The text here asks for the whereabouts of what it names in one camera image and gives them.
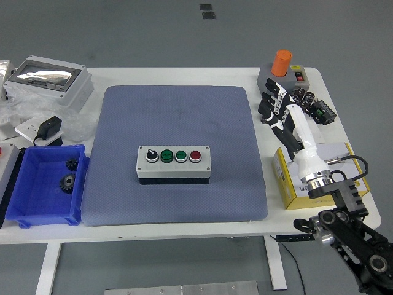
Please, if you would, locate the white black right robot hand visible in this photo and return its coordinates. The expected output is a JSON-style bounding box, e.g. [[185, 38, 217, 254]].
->
[[257, 77, 331, 183]]

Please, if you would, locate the grey four-button control box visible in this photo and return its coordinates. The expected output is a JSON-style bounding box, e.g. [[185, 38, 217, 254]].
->
[[136, 145, 212, 186]]

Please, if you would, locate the black desk control panel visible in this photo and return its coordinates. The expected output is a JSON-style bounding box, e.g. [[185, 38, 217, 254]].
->
[[275, 234, 316, 243]]

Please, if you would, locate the white yellow cardboard box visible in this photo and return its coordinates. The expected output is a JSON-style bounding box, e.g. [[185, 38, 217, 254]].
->
[[272, 142, 371, 211]]

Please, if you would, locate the black module with green terminal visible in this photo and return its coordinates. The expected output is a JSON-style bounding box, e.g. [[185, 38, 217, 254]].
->
[[309, 100, 337, 125]]

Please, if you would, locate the orange cylinder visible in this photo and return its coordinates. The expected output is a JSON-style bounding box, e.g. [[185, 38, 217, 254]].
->
[[270, 49, 293, 78]]

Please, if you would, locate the white table leg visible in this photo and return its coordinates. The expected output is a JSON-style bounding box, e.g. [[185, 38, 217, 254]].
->
[[264, 236, 288, 291], [35, 242, 62, 295]]

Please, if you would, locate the grey-blue table mat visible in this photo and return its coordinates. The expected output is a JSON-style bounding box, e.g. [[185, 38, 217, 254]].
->
[[82, 85, 268, 227]]

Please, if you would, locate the silver metal plate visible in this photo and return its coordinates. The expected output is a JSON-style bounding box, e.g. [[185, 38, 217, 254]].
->
[[104, 280, 259, 295]]

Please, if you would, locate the large black gear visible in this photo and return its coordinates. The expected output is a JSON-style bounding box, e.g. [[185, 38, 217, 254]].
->
[[58, 173, 77, 195]]

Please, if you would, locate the black power adapter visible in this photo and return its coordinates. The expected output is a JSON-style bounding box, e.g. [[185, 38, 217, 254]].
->
[[33, 116, 63, 147]]

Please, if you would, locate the blue plastic bin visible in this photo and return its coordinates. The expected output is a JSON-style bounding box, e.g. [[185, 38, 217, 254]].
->
[[5, 144, 90, 229]]

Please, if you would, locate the clear plastic bag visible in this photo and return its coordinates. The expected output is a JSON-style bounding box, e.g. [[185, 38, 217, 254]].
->
[[0, 88, 96, 143]]

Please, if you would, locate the white socket plate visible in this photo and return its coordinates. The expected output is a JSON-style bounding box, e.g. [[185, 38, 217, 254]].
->
[[14, 118, 64, 146]]

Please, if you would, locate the white wall switch plate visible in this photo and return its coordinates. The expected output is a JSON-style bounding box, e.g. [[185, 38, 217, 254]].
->
[[308, 119, 325, 145]]

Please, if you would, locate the grey switch box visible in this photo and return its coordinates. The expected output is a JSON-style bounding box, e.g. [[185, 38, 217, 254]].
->
[[256, 63, 310, 100]]

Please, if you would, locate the black cable under table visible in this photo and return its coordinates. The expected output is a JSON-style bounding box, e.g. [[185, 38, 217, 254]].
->
[[270, 235, 306, 295]]

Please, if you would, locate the grey enclosure with clear lid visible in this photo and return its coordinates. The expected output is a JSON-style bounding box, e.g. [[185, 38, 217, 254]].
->
[[2, 55, 95, 113]]

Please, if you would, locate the black rail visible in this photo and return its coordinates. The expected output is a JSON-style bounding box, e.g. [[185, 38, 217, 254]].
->
[[0, 147, 27, 229]]

